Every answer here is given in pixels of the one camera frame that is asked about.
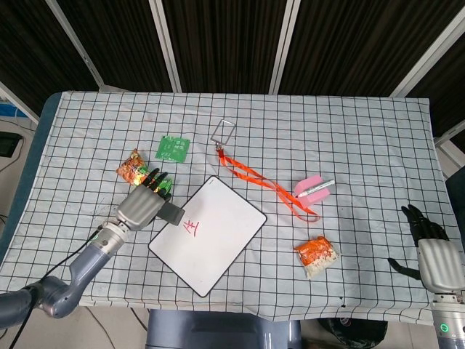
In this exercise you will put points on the black box on floor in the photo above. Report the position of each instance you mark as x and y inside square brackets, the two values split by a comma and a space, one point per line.
[7, 143]

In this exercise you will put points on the orange white snack packet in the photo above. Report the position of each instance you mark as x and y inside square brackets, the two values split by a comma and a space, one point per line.
[318, 256]

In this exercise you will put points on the white whiteboard with black rim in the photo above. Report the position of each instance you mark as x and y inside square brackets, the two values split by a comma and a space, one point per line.
[218, 251]

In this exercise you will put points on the white black checkered tablecloth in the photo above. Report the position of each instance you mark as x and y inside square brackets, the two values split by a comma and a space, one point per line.
[327, 138]

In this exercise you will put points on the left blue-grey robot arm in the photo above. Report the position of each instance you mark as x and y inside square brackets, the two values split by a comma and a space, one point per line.
[87, 261]

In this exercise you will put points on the grey whiteboard eraser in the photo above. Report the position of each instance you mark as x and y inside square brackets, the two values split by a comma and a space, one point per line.
[172, 213]

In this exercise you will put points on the pink sponge block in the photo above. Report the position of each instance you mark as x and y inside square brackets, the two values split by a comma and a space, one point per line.
[316, 198]

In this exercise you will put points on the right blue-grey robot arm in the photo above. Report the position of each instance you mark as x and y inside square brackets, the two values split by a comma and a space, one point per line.
[450, 321]

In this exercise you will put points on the white marker pen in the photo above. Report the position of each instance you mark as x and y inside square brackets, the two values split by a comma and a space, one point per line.
[318, 188]

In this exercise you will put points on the blue item on floor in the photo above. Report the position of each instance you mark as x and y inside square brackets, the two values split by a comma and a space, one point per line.
[9, 110]

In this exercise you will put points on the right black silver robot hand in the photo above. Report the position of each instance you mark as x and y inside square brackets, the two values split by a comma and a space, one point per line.
[439, 267]

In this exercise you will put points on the green sachet packet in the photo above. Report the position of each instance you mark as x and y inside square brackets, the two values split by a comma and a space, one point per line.
[173, 148]

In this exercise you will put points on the black round floor object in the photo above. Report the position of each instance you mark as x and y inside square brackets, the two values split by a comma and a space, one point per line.
[356, 334]

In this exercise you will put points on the black partition panel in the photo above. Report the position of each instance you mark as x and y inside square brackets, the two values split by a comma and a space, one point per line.
[32, 54]
[120, 40]
[225, 43]
[448, 83]
[356, 43]

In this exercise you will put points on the dark blue rounded object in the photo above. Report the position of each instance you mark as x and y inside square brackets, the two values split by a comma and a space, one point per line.
[457, 196]

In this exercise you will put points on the orange green snack bag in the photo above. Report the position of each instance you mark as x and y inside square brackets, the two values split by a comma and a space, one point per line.
[130, 169]

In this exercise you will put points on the blue table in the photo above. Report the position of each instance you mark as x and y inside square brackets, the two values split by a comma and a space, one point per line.
[32, 156]

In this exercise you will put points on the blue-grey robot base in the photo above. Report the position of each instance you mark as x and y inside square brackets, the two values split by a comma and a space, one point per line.
[218, 331]

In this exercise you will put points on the clear badge holder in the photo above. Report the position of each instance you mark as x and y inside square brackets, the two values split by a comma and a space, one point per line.
[228, 128]

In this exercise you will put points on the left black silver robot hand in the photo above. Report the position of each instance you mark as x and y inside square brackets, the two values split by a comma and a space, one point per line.
[140, 207]

